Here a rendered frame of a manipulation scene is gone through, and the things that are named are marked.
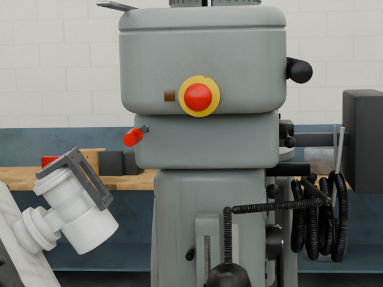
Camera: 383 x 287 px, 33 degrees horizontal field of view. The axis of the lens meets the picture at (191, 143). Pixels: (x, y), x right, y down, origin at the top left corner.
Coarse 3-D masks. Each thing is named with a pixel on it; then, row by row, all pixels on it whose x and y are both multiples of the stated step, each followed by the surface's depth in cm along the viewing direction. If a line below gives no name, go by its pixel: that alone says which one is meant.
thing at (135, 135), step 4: (136, 128) 99; (140, 128) 104; (144, 128) 105; (148, 128) 108; (128, 132) 96; (132, 132) 96; (136, 132) 97; (140, 132) 98; (144, 132) 104; (124, 136) 94; (128, 136) 94; (132, 136) 94; (136, 136) 95; (140, 136) 97; (124, 140) 94; (128, 140) 94; (132, 140) 94; (136, 140) 95; (140, 140) 98; (124, 144) 95; (128, 144) 94; (132, 144) 94
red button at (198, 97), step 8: (192, 88) 92; (200, 88) 92; (208, 88) 92; (184, 96) 93; (192, 96) 92; (200, 96) 92; (208, 96) 92; (192, 104) 92; (200, 104) 92; (208, 104) 92
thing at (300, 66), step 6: (288, 60) 114; (294, 60) 104; (300, 60) 98; (288, 66) 104; (294, 66) 98; (300, 66) 98; (306, 66) 98; (288, 72) 101; (294, 72) 98; (300, 72) 98; (306, 72) 98; (312, 72) 98; (288, 78) 107; (294, 78) 98; (300, 78) 98; (306, 78) 98
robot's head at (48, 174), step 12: (72, 156) 84; (48, 168) 84; (60, 168) 85; (72, 168) 84; (84, 168) 87; (48, 180) 84; (84, 180) 84; (96, 180) 87; (96, 192) 85; (108, 192) 88; (96, 204) 85; (108, 204) 86
